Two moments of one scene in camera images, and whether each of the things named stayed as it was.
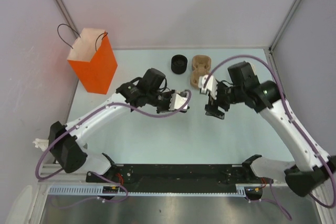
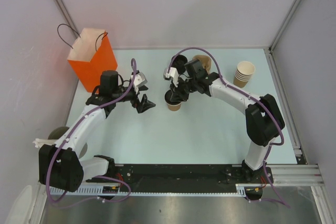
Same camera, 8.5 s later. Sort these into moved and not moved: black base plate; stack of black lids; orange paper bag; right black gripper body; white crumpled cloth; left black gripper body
Moved: right black gripper body; left black gripper body
Not moved: orange paper bag; black base plate; stack of black lids; white crumpled cloth
